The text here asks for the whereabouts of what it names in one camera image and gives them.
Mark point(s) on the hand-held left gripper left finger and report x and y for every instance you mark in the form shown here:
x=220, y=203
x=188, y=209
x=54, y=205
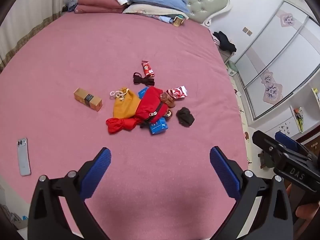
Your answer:
x=96, y=172

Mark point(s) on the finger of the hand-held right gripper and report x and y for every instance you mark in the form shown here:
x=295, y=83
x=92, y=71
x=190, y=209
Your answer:
x=288, y=142
x=268, y=142

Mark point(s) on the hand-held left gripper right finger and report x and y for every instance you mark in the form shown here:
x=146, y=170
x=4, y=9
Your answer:
x=225, y=172

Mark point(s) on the red snack wrapper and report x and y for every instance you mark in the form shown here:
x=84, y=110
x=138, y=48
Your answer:
x=148, y=69

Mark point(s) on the dark green stool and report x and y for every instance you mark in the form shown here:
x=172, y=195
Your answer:
x=266, y=160

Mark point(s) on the white stickered cabinet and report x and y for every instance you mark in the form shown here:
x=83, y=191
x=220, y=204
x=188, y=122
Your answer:
x=280, y=122

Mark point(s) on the brown wooden door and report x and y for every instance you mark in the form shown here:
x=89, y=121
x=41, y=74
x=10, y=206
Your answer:
x=312, y=143

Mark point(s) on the printed play mat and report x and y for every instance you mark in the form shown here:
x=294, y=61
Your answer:
x=243, y=120

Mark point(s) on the red bunched cloth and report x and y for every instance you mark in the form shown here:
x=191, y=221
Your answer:
x=118, y=125

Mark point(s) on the black crumpled cloth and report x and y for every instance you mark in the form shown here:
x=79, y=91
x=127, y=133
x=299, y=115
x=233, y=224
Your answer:
x=185, y=117

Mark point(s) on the light blue smartphone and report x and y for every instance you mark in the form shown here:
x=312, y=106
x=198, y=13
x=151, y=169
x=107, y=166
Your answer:
x=23, y=157

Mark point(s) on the gold cardboard box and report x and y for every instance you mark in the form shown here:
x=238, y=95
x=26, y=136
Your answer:
x=87, y=98

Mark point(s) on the white sliding wardrobe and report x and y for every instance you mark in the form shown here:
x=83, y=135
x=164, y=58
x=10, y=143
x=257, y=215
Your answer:
x=282, y=62

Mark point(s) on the red zipper bag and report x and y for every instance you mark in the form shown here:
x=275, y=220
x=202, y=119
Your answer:
x=150, y=102

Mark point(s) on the red white crumpled packet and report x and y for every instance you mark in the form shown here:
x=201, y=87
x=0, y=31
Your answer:
x=178, y=92

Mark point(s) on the black bow tie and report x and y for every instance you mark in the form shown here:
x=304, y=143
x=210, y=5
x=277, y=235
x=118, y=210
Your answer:
x=143, y=79

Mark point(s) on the black clothing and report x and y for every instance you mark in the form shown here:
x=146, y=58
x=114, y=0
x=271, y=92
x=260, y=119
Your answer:
x=226, y=42

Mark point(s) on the pink bed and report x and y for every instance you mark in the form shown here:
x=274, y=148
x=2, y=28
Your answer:
x=75, y=55

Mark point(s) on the green gold small box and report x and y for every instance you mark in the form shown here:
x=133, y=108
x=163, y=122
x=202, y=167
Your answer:
x=178, y=21

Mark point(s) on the beige curtain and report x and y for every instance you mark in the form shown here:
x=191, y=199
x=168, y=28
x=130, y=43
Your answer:
x=20, y=37

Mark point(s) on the green tufted headboard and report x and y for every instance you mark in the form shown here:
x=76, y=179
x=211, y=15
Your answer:
x=200, y=0

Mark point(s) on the folded pink blanket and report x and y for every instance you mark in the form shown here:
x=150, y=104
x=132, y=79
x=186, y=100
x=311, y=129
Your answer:
x=97, y=5

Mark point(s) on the beige pillow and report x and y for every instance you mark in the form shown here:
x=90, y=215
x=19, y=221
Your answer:
x=147, y=10

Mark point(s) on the blue pillow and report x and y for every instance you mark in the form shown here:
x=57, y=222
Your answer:
x=157, y=1

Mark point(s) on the wall switch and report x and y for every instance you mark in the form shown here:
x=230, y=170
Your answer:
x=247, y=30

